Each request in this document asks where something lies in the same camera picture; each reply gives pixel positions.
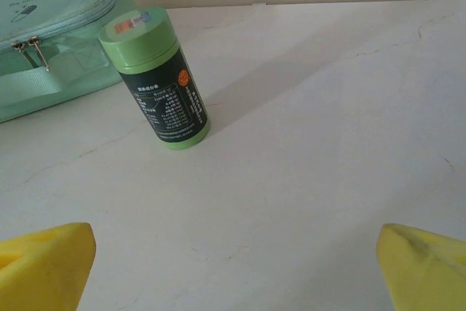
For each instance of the green lidded supplement bottle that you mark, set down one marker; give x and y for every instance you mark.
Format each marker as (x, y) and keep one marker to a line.
(160, 81)

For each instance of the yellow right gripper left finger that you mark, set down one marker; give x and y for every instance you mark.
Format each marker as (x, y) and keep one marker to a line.
(43, 267)

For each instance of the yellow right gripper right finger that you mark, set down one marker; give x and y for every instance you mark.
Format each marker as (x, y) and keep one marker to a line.
(426, 274)

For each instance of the mint green zip pouch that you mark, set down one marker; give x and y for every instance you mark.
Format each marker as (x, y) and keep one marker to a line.
(54, 34)

